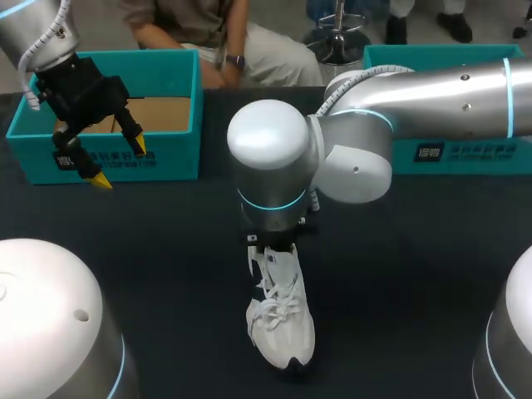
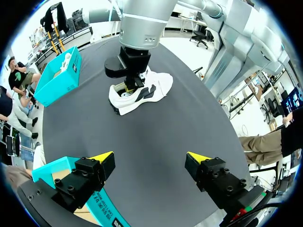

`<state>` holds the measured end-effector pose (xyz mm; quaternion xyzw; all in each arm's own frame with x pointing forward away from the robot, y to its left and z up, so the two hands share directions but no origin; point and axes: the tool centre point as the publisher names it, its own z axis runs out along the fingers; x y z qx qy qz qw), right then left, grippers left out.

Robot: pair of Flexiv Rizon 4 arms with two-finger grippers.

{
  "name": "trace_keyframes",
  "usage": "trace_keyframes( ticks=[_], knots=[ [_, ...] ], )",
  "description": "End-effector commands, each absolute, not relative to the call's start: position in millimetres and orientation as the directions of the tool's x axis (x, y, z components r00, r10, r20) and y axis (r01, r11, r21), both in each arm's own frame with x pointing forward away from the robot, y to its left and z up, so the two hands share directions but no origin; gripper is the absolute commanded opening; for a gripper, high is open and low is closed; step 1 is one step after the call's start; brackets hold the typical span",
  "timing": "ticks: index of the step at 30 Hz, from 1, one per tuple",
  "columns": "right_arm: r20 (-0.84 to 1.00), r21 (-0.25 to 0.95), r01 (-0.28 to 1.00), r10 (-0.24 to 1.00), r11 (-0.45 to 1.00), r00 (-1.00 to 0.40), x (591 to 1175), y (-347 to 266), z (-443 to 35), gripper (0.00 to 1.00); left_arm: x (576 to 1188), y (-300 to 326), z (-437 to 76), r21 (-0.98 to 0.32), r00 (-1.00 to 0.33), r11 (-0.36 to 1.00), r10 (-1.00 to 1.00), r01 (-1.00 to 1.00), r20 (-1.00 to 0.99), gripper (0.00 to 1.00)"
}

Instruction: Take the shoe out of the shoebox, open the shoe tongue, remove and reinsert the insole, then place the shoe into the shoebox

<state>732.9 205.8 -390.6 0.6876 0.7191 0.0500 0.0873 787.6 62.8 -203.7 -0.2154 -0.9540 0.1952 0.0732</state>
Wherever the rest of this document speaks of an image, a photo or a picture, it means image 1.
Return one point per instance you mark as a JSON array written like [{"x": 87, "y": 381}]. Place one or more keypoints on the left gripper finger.
[
  {"x": 132, "y": 129},
  {"x": 81, "y": 160}
]

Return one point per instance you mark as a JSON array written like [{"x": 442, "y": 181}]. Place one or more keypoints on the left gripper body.
[{"x": 77, "y": 89}]

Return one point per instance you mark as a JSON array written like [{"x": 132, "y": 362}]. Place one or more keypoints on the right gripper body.
[{"x": 277, "y": 237}]

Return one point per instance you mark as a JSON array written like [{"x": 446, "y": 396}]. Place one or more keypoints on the white sneaker shoe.
[{"x": 280, "y": 307}]

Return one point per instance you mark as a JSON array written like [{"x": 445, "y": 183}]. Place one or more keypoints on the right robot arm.
[{"x": 415, "y": 95}]

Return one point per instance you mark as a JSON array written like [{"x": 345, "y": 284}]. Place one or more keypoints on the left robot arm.
[{"x": 37, "y": 37}]

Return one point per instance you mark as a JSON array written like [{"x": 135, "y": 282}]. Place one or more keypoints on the teal box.
[
  {"x": 162, "y": 137},
  {"x": 453, "y": 154}
]

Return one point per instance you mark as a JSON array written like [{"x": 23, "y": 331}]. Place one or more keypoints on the person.
[{"x": 216, "y": 41}]

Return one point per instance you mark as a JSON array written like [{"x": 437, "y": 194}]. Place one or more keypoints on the metal stool base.
[{"x": 337, "y": 39}]

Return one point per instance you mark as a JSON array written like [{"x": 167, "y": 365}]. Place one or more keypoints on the person's legs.
[{"x": 428, "y": 21}]

